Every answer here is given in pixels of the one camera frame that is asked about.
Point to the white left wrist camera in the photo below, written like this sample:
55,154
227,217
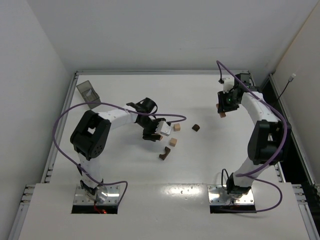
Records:
163,128

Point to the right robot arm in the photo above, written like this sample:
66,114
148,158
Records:
268,143

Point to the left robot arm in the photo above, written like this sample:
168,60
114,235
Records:
91,133

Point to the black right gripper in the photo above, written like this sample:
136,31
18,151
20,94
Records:
225,105

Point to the long wood block plain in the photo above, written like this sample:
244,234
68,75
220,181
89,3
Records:
222,115

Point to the clear smoky plastic box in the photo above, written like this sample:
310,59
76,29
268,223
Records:
89,95

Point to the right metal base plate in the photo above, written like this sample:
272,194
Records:
218,197

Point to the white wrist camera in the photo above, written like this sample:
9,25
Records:
228,84
163,128

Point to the metal base plate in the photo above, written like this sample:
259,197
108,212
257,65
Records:
104,196
218,197

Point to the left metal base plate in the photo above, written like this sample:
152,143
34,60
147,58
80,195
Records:
104,196

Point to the aluminium table frame rail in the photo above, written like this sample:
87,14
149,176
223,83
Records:
165,199

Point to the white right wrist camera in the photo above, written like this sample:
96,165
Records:
228,84

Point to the dark brown half-round block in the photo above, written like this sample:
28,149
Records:
195,127

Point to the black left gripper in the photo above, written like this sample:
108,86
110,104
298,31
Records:
152,128

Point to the long wood block printed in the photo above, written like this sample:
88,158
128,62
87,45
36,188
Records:
156,137

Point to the light wood cube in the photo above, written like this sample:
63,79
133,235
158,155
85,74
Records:
177,127
173,142

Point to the dark brown arch block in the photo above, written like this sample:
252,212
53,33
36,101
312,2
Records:
167,151

